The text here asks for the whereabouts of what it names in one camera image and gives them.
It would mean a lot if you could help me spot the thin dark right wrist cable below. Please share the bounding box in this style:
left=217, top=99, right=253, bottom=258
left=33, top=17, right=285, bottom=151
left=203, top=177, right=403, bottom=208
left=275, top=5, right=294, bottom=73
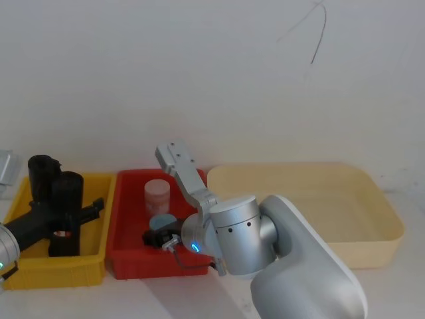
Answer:
left=162, top=233, right=227, bottom=276

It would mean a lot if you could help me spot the yellow plastic bin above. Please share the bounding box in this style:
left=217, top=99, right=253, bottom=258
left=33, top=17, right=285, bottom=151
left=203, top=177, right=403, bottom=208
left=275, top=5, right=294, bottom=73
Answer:
left=1, top=172, right=117, bottom=290

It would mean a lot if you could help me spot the thin dark wrist cable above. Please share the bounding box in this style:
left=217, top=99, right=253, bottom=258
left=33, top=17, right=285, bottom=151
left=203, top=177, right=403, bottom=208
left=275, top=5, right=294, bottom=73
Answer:
left=162, top=233, right=227, bottom=276
left=0, top=261, right=18, bottom=283

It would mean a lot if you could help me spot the thin dark left wrist cable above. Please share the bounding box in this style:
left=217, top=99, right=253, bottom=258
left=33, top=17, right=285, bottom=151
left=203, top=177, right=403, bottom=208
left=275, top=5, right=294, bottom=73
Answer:
left=0, top=261, right=18, bottom=283

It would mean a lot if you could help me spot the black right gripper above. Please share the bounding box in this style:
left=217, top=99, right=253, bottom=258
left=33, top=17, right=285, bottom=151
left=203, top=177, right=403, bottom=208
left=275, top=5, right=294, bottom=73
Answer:
left=142, top=217, right=185, bottom=250

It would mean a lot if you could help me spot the tall black cylinder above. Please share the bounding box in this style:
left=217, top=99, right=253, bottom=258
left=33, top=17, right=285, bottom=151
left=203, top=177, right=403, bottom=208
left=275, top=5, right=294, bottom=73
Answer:
left=27, top=154, right=62, bottom=213

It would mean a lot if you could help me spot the pink white plastic jar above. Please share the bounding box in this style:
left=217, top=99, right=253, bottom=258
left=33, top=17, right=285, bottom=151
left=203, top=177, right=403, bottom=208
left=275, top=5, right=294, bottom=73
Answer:
left=144, top=179, right=171, bottom=219

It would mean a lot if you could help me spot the grey metal bracket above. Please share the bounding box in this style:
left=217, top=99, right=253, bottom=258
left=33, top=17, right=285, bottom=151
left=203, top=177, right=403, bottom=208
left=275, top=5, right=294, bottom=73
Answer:
left=0, top=149, right=23, bottom=200

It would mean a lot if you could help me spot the cream plastic tray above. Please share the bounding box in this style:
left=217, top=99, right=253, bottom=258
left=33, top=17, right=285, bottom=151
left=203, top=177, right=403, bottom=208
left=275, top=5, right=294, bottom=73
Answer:
left=206, top=161, right=406, bottom=270

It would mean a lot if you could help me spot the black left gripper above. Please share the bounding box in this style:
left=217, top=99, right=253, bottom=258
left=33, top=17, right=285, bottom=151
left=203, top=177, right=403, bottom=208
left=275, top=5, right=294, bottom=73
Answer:
left=3, top=197, right=106, bottom=251

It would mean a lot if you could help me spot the red plastic bin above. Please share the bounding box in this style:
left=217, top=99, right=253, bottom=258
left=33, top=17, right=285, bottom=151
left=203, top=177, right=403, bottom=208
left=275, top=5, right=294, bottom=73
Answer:
left=105, top=168, right=213, bottom=280

